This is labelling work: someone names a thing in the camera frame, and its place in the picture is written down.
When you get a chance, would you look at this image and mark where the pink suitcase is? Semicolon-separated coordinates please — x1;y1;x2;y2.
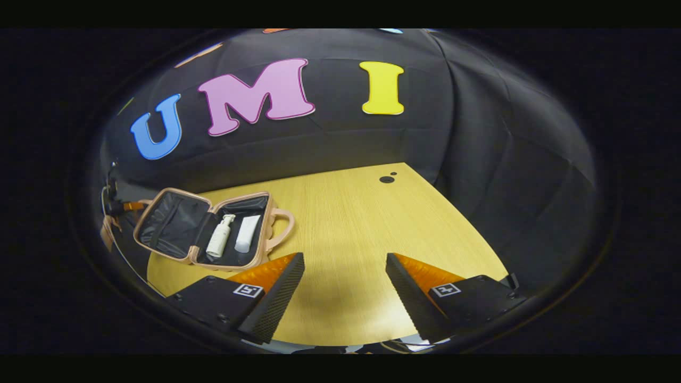
132;187;296;272

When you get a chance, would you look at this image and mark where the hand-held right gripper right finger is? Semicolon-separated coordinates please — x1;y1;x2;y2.
385;253;528;344

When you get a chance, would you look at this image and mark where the white pump bottle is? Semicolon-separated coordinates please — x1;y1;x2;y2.
205;214;237;259

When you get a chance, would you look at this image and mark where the black backdrop cloth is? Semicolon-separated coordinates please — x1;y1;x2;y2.
101;29;599;293

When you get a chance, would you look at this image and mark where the white squeeze tube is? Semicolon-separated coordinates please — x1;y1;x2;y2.
234;214;262;254

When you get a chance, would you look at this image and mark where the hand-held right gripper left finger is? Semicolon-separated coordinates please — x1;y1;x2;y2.
165;252;306;345

